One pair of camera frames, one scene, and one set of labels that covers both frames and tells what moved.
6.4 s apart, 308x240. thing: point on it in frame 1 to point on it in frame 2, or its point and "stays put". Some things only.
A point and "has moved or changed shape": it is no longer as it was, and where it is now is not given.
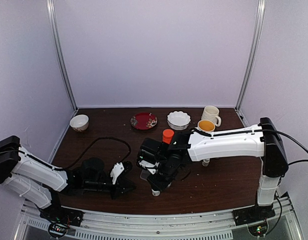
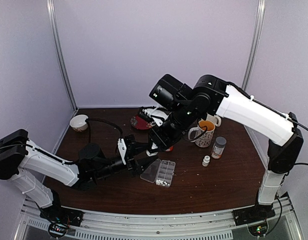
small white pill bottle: (155, 193) has moved or changed shape
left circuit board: (57, 230) stays put
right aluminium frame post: (254, 46) stays put
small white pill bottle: (205, 162) stays put
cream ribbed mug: (211, 113) stays put
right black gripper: (160, 185) to (161, 140)
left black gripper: (120, 185) to (139, 167)
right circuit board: (258, 230) stays put
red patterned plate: (144, 121) stays put
